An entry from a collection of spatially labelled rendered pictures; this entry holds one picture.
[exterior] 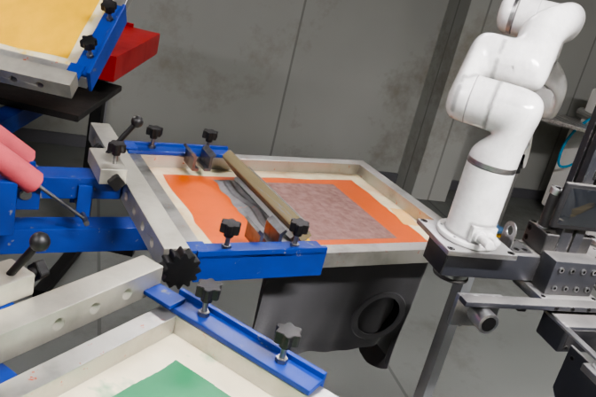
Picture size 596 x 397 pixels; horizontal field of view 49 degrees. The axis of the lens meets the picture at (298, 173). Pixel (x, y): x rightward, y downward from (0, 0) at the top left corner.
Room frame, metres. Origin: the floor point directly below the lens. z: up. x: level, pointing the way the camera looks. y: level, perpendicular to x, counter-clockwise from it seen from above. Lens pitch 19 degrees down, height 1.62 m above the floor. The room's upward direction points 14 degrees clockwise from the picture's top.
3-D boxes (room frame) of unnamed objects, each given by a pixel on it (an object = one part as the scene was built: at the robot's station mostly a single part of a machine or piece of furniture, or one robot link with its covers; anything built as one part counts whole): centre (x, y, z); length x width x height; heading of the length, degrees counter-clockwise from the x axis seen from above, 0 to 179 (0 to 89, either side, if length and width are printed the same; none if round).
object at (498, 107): (1.24, -0.35, 1.37); 0.13 x 0.10 x 0.16; 71
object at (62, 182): (1.31, 0.46, 1.02); 0.17 x 0.06 x 0.05; 122
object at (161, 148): (1.72, 0.33, 0.98); 0.30 x 0.05 x 0.07; 122
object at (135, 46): (2.47, 0.93, 1.06); 0.61 x 0.46 x 0.12; 2
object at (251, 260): (1.25, 0.04, 0.98); 0.30 x 0.05 x 0.07; 122
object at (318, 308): (1.48, -0.16, 0.77); 0.46 x 0.09 x 0.36; 122
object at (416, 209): (1.61, -0.02, 0.97); 0.79 x 0.58 x 0.04; 122
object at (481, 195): (1.23, -0.37, 1.21); 0.16 x 0.13 x 0.15; 21
